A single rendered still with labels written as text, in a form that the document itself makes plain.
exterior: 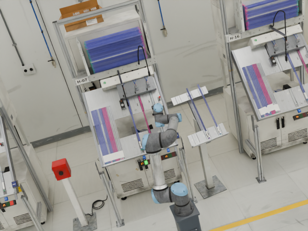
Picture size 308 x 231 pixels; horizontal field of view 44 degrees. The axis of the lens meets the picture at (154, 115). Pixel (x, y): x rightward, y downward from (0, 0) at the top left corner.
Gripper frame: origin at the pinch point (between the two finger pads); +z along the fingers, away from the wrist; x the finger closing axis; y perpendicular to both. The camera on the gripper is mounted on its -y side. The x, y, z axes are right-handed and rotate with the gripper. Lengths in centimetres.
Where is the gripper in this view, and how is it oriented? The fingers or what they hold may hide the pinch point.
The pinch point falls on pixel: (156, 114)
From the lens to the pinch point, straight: 341.1
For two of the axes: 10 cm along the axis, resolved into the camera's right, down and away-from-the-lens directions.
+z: -0.4, 1.1, 9.9
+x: -9.6, 2.8, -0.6
